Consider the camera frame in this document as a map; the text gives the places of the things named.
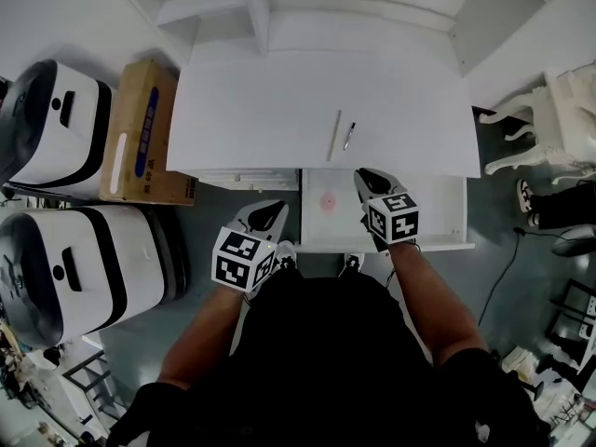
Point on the person's right forearm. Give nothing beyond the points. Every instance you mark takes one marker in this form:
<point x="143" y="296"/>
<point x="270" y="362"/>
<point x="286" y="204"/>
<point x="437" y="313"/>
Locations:
<point x="437" y="296"/>

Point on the white black robot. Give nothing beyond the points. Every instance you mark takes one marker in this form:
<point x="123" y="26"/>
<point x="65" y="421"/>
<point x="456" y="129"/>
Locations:
<point x="51" y="128"/>
<point x="112" y="268"/>

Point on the pink eraser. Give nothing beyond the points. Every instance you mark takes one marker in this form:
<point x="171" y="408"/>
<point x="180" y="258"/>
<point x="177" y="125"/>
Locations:
<point x="329" y="201"/>

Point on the person's right white shoe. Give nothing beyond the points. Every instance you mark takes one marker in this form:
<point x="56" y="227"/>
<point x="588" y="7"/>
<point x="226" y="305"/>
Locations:
<point x="351" y="262"/>

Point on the person's left white shoe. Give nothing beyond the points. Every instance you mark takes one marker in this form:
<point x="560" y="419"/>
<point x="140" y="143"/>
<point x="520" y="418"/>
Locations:
<point x="285" y="252"/>

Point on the person's left forearm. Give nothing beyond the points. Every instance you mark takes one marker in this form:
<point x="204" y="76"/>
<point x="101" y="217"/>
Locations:
<point x="200" y="338"/>

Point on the small white drawer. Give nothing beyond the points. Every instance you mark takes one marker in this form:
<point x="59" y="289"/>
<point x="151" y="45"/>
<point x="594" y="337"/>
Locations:
<point x="247" y="179"/>

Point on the white desk with hutch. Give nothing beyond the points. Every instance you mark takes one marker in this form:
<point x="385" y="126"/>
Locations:
<point x="261" y="105"/>

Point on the grey oval device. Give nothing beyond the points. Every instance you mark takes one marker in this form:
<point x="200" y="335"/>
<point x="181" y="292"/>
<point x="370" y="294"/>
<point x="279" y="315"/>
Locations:
<point x="577" y="242"/>

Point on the person's white shoe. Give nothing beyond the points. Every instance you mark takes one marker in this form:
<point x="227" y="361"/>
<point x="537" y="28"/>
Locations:
<point x="285" y="252"/>
<point x="351" y="262"/>

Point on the cream vanity table with mirror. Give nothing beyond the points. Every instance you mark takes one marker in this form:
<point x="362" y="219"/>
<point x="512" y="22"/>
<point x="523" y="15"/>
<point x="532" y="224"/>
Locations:
<point x="559" y="119"/>

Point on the white ruler stick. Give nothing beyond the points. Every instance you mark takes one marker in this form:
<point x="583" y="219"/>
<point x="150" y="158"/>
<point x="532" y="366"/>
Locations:
<point x="334" y="135"/>

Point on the brown cardboard box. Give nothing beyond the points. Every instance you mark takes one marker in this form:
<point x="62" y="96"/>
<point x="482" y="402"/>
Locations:
<point x="139" y="133"/>

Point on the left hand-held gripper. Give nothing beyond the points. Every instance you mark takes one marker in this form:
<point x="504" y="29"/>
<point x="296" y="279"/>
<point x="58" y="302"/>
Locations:
<point x="239" y="261"/>

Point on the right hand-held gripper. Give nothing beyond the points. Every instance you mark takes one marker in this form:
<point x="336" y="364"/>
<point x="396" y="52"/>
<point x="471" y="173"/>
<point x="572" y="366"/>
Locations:
<point x="393" y="219"/>

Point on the large white drawer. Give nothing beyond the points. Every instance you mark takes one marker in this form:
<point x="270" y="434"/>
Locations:
<point x="437" y="212"/>

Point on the person's black clothing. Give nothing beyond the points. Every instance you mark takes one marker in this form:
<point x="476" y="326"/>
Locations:
<point x="326" y="366"/>

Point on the silver pen with black cap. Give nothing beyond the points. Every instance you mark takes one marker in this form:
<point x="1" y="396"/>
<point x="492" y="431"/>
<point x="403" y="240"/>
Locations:
<point x="349" y="135"/>

